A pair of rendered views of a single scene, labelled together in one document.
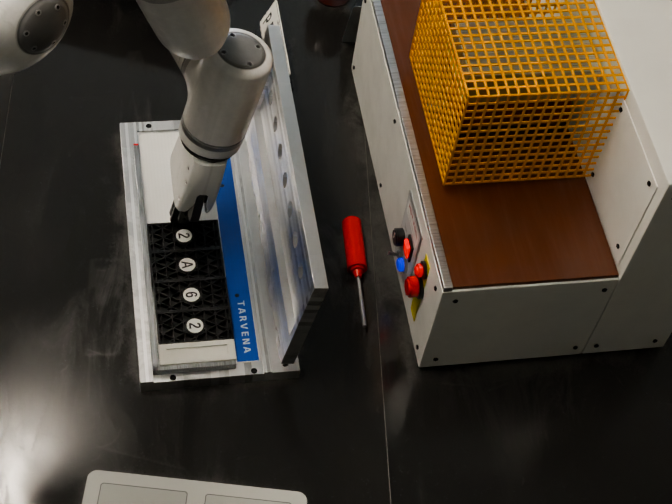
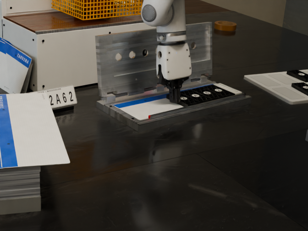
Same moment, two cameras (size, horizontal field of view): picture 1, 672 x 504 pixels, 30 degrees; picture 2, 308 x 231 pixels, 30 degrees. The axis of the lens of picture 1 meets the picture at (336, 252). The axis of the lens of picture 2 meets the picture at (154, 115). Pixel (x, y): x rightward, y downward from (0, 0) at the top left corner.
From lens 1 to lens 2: 251 cm
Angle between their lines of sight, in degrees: 85
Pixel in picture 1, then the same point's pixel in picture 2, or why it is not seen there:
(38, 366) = (272, 120)
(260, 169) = (143, 74)
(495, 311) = not seen: hidden behind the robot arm
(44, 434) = (292, 113)
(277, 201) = not seen: hidden behind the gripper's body
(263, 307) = (190, 86)
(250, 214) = (152, 94)
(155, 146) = (142, 115)
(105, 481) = (290, 99)
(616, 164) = not seen: outside the picture
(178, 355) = (233, 90)
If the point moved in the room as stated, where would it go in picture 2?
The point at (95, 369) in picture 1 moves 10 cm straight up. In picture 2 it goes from (255, 112) to (260, 80)
